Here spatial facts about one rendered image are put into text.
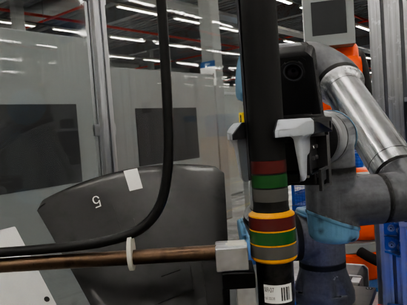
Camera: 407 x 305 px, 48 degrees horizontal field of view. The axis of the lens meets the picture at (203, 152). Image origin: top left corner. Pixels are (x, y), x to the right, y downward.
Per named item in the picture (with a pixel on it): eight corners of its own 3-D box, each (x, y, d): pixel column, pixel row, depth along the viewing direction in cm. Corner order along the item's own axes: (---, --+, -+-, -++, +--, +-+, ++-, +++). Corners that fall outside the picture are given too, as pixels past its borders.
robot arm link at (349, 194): (393, 241, 65) (389, 164, 64) (317, 249, 64) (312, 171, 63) (368, 230, 73) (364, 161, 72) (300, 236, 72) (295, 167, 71)
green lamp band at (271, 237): (251, 247, 41) (251, 234, 41) (248, 236, 45) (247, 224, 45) (300, 244, 41) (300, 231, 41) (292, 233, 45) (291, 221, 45)
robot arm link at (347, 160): (361, 162, 71) (358, 108, 70) (350, 170, 61) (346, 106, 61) (311, 164, 74) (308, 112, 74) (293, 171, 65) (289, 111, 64)
